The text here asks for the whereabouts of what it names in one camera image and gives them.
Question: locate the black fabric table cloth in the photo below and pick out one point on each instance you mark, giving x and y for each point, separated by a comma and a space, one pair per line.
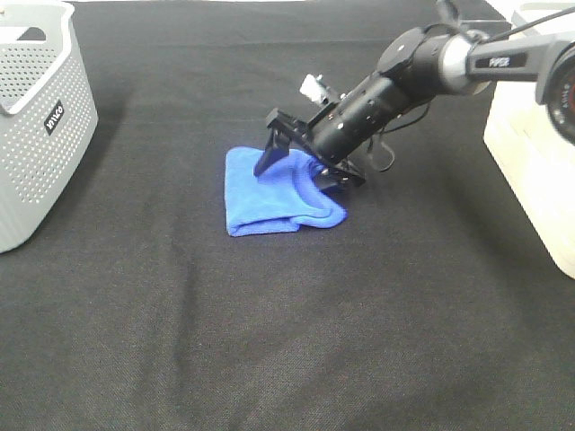
434, 306

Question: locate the grey perforated plastic basket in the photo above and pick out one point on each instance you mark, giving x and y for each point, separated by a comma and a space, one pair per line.
48, 114

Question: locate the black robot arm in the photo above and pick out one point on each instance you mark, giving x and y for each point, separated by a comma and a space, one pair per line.
444, 58

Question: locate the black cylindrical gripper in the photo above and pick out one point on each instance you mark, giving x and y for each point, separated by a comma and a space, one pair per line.
337, 130

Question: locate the blue microfiber towel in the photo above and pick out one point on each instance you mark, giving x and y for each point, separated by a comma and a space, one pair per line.
281, 200

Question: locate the white plastic storage bin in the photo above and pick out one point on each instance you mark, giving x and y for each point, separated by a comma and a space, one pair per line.
538, 165

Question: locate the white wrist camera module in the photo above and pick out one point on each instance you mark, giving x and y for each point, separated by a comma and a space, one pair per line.
317, 91

